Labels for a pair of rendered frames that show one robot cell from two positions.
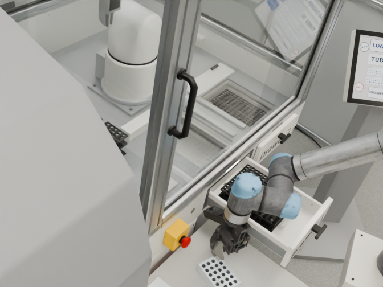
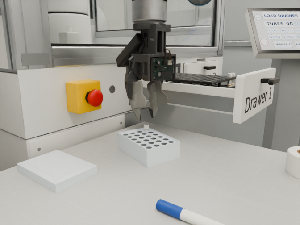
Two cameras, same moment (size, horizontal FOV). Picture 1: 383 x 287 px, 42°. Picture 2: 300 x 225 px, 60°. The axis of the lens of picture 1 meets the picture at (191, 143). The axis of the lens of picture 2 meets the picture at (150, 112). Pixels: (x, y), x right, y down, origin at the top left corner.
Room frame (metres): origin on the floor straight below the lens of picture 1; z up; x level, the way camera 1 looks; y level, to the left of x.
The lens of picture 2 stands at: (0.38, -0.26, 0.99)
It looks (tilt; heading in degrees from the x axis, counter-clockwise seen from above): 14 degrees down; 8
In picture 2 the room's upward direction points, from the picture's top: straight up
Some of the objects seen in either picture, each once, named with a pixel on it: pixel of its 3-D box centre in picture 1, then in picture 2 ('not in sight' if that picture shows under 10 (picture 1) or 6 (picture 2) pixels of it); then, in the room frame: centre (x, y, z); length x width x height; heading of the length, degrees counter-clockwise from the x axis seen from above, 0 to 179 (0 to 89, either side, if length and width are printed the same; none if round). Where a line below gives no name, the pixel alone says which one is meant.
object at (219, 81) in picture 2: (284, 209); (222, 80); (1.15, -0.36, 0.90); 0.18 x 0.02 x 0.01; 150
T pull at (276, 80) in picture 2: (317, 229); (268, 80); (1.09, -0.47, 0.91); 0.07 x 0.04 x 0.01; 150
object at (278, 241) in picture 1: (255, 198); (188, 88); (1.20, -0.26, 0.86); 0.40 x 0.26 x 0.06; 60
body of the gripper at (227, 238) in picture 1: (233, 229); (151, 53); (0.95, -0.18, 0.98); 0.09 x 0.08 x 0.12; 41
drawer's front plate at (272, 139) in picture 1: (274, 139); (202, 74); (1.53, -0.32, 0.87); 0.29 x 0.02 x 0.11; 150
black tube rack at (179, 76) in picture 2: (257, 199); (190, 86); (1.20, -0.27, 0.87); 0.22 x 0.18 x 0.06; 60
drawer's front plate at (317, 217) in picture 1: (307, 230); (257, 91); (1.10, -0.44, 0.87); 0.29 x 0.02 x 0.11; 150
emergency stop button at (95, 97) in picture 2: (184, 241); (93, 97); (0.95, -0.05, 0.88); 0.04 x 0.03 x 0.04; 150
